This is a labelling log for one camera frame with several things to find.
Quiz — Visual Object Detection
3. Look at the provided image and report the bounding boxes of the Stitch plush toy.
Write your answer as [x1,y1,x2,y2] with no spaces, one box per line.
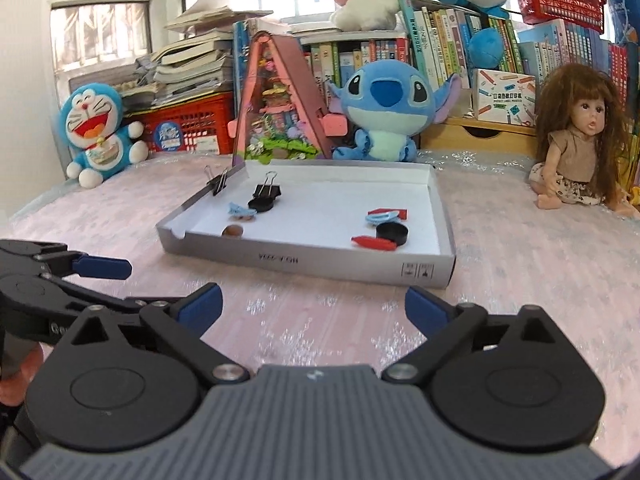
[330,60,462,162]

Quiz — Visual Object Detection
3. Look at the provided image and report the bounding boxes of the white label printer box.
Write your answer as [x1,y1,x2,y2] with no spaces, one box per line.
[472,68,537,127]

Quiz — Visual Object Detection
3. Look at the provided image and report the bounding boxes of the row of shelf books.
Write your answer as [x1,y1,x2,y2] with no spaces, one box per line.
[232,0,640,131]

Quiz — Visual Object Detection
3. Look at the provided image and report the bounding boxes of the small black round cap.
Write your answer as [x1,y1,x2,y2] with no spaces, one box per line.
[376,221,409,247]

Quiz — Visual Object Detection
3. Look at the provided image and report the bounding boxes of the small binder clip on tray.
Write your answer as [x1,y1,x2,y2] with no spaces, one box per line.
[204,165,231,196]

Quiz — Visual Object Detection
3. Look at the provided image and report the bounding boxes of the brown nut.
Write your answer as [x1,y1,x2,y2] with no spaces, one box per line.
[221,224,244,237]

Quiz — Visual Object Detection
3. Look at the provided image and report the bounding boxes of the red plastic crate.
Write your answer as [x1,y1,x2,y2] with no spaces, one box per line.
[124,92,234,155]

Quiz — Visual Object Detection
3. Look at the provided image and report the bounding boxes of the large black binder clip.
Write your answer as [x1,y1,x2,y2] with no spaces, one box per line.
[253,170,281,200]

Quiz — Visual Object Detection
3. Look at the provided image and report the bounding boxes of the wooden drawer box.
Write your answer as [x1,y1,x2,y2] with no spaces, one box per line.
[419,117,537,158]

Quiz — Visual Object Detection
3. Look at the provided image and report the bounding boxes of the person's left hand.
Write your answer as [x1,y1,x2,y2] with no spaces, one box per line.
[0,344,44,408]

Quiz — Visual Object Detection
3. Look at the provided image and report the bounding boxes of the stack of books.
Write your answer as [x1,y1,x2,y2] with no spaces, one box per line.
[119,0,272,110]

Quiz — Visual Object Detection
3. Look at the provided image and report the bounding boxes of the Doraemon plush toy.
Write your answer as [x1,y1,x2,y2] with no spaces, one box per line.
[58,82,149,190]

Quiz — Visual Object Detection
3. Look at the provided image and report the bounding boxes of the blue hair clip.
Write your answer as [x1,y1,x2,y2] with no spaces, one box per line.
[229,203,257,220]
[366,210,401,226]

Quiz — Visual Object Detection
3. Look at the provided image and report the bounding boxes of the grey cardboard tray box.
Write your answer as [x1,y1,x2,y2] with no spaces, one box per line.
[156,159,456,288]

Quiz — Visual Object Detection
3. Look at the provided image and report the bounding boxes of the red basket upper shelf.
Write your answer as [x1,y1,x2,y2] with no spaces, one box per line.
[518,0,606,34]

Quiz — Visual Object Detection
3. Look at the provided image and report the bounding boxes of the red plastic peg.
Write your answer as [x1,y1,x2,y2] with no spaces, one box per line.
[366,208,408,222]
[352,235,398,252]

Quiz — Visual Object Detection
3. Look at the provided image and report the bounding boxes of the brown-haired doll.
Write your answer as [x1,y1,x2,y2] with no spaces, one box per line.
[528,63,639,219]

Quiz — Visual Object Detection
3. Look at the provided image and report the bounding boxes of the pink triangular diorama house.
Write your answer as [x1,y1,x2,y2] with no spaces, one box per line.
[228,32,347,165]

